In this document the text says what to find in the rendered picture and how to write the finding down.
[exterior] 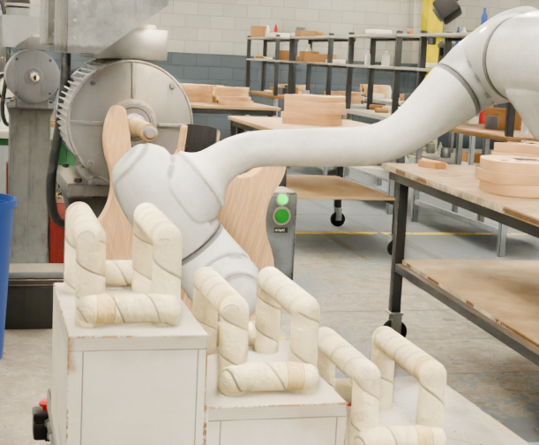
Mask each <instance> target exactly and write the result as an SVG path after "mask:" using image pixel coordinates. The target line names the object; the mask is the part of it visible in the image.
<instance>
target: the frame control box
mask: <svg viewBox="0 0 539 445"><path fill-rule="evenodd" d="M280 192H285V193H286V194H287V195H288V196H289V201H288V204H287V205H286V206H279V205H278V204H277V203H276V200H275V199H276V195H277V194H278V193H280ZM296 206H297V192H294V191H292V190H290V189H288V188H286V187H284V186H278V187H277V189H276V190H275V192H274V193H273V196H272V198H271V199H270V202H269V205H268V208H267V212H266V235H267V238H268V241H269V244H270V246H271V249H272V253H273V262H274V267H275V268H277V269H278V270H280V271H281V272H282V273H283V274H284V275H285V276H287V277H288V278H289V279H290V280H292V281H293V274H294V257H295V240H296ZM281 208H282V209H285V210H287V211H288V214H289V217H288V220H287V221H286V222H285V223H279V222H277V221H276V220H275V213H276V211H278V210H279V209H281Z"/></svg>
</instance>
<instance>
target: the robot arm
mask: <svg viewBox="0 0 539 445"><path fill-rule="evenodd" d="M507 102H510V103H511V104H512V105H513V106H514V108H515V109H516V111H517V112H518V113H519V115H520V117H521V118H522V120H523V122H524V123H525V125H526V126H527V128H528V129H529V131H530V133H531V134H532V135H533V136H534V137H535V138H536V139H537V140H538V141H539V10H538V9H536V8H535V7H532V6H520V7H516V8H512V9H510V10H507V11H503V12H501V13H499V14H497V15H496V16H494V17H492V18H491V19H489V20H487V21H486V22H485V23H483V24H482V25H480V26H479V27H478V28H477V29H476V30H475V31H473V32H472V33H471V34H469V35H468V36H467V37H465V38H464V39H463V40H462V41H460V42H459V43H458V44H457V45H456V46H454V47H453V48H452V49H451V50H450V52H449V53H448V54H447V55H446V56H445V57H444V58H443V59H442V60H441V61H440V62H439V63H438V64H437V65H436V66H435V67H434V68H433V69H432V70H431V71H430V73H429V74H428V75H427V76H426V78H425V79H424V80H423V82H422V83H421V84H420V85H419V87H418V88H417V89H416V90H415V92H414V93H413V94H412V95H410V96H409V98H408V99H407V100H406V101H405V102H404V103H403V104H402V105H401V107H400V108H399V109H398V110H397V111H396V112H394V113H393V114H392V115H391V116H390V117H388V118H387V119H385V120H383V121H381V122H378V123H375V124H370V125H366V126H358V127H341V128H312V129H283V130H264V131H255V132H245V133H241V134H237V135H235V136H232V137H229V138H226V139H224V140H222V141H220V142H217V143H215V144H214V145H212V146H210V147H208V148H206V149H204V150H202V151H199V152H197V153H186V152H183V151H180V152H179V153H177V154H176V155H171V154H170V153H169V152H168V151H167V150H166V149H165V148H164V147H160V146H157V145H154V144H150V143H146V144H138V145H136V146H134V147H133V148H131V149H130V150H129V151H128V152H127V153H126V154H125V155H124V156H123V157H122V158H121V159H120V160H119V161H118V163H117V164H116V166H115V167H114V169H113V171H112V185H113V190H114V193H115V196H116V199H117V201H118V203H119V205H120V207H121V209H122V210H123V212H124V214H125V216H126V218H127V220H128V221H129V223H130V224H131V226H132V228H133V215H134V211H135V209H136V207H137V206H138V205H140V204H142V203H152V204H154V205H155V206H156V207H157V208H158V209H159V210H160V211H161V212H162V213H163V214H164V215H165V216H166V217H167V218H168V219H169V220H170V221H171V222H172V223H173V224H174V225H175V226H176V227H177V228H178V229H179V230H180V231H181V233H182V238H183V246H182V271H181V286H182V288H183V290H184V292H185V293H186V295H187V296H188V298H189V299H190V300H191V301H192V302H193V282H194V275H195V273H196V272H197V271H198V269H200V268H202V267H210V268H213V269H214V270H216V272H218V273H219V274H220V275H221V276H222V277H223V278H224V279H225V280H226V281H227V282H228V283H229V284H230V285H231V286H232V287H233V288H234V289H235V290H236V291H237V292H238V293H239V294H240V295H241V296H242V297H243V298H244V299H245V300H246V302H247V304H248V306H249V311H250V312H249V316H250V315H252V314H253V313H254V312H255V311H256V297H257V278H258V273H259V270H258V268H257V267H256V265H255V264H254V263H253V262H252V261H251V260H250V256H249V255H248V254H247V253H246V252H245V251H244V250H243V249H242V247H241V246H240V245H239V244H238V243H237V242H236V241H235V240H234V239H233V238H232V237H231V236H230V235H229V234H228V233H227V232H226V230H225V229H224V228H223V227H222V225H221V224H220V222H219V221H218V220H217V218H216V216H217V214H218V212H219V210H220V208H221V207H222V206H224V195H225V191H226V189H227V187H228V185H229V184H230V182H231V181H232V180H233V179H234V178H235V177H237V176H238V175H239V174H241V173H243V172H244V171H246V170H250V169H254V168H258V167H266V166H331V167H351V166H368V165H376V164H380V163H385V162H390V161H393V160H396V159H399V158H401V157H403V156H405V155H409V154H411V153H413V152H414V151H416V150H417V149H419V148H421V147H423V146H425V145H426V144H428V143H430V142H431V141H433V140H434V139H436V138H438V137H439V136H441V135H443V134H445V133H446V132H449V131H450V130H452V129H453V128H455V127H457V126H458V125H460V124H463V123H465V122H467V121H468V120H470V119H471V118H473V117H475V116H476V115H478V114H479V113H480V112H482V111H483V110H485V109H487V108H488V107H490V106H491V105H492V104H494V103H498V104H500V103H507ZM529 444H531V445H539V443H533V442H530V443H529Z"/></svg>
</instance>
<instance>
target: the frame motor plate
mask: <svg viewBox="0 0 539 445"><path fill-rule="evenodd" d="M77 167H78V166H73V165H69V163H63V165H58V167H57V171H56V181H57V183H58V184H59V185H60V186H61V188H62V190H63V191H64V193H65V195H66V196H67V197H68V198H107V197H108V196H109V187H110V185H89V184H88V183H87V182H86V181H85V180H84V179H83V177H82V176H80V174H79V173H78V172H77V171H76V168H77Z"/></svg>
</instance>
